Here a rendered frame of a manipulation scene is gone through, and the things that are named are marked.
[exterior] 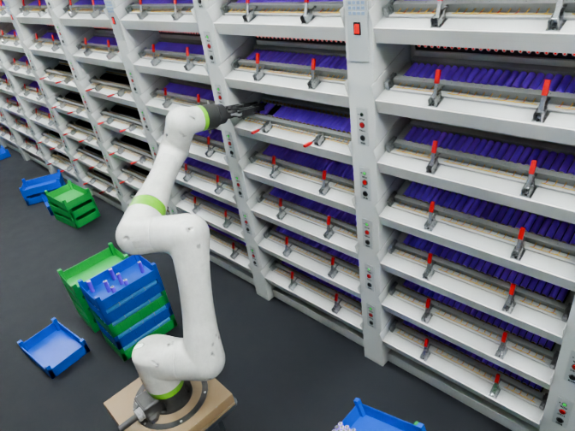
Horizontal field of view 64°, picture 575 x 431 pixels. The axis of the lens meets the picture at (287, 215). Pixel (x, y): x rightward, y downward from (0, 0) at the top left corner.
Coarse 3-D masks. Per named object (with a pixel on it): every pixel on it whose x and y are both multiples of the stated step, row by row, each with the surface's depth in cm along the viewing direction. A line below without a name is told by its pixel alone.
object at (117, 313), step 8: (160, 280) 218; (152, 288) 216; (160, 288) 220; (136, 296) 211; (144, 296) 214; (152, 296) 218; (88, 304) 217; (128, 304) 210; (136, 304) 213; (96, 312) 212; (104, 312) 202; (112, 312) 205; (120, 312) 208; (104, 320) 204; (112, 320) 206
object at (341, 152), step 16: (256, 96) 194; (320, 112) 175; (240, 128) 187; (256, 128) 183; (272, 128) 179; (288, 144) 172; (304, 144) 165; (336, 144) 159; (336, 160) 160; (352, 160) 154
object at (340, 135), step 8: (256, 120) 186; (264, 120) 182; (272, 120) 178; (280, 120) 177; (280, 128) 176; (296, 128) 172; (304, 128) 168; (312, 128) 165; (320, 128) 164; (328, 136) 162; (336, 136) 159; (344, 136) 156
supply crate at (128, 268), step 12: (120, 264) 223; (132, 264) 228; (144, 264) 226; (96, 276) 216; (108, 276) 220; (132, 276) 220; (144, 276) 211; (156, 276) 216; (84, 288) 212; (96, 288) 216; (120, 288) 213; (132, 288) 208; (96, 300) 198; (108, 300) 202; (120, 300) 206
